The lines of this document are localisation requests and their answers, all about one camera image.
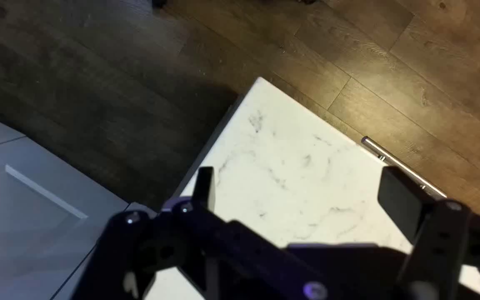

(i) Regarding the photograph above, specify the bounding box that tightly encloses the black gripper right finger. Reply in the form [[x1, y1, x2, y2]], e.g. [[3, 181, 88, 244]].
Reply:
[[376, 164, 473, 300]]

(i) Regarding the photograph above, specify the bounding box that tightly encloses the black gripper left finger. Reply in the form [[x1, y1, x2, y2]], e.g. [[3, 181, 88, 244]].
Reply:
[[101, 164, 241, 300]]

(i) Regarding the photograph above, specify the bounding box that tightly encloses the white panel door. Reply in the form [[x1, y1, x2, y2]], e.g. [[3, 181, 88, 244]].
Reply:
[[0, 108, 131, 300]]

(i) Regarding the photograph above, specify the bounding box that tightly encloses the silver bar drawer handle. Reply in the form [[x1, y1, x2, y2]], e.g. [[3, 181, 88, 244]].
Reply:
[[360, 134, 448, 199]]

